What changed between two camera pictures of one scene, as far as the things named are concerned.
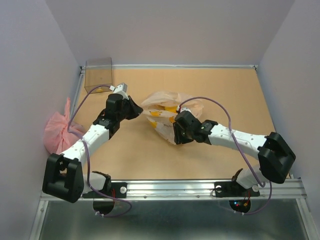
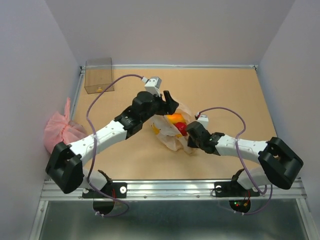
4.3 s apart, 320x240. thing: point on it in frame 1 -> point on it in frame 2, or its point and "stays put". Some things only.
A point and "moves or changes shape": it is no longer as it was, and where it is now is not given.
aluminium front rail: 201,189 stays put
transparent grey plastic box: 98,77 stays put
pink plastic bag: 56,138 stays put
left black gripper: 136,110 -> 171,104
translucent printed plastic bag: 160,109 moves or changes shape
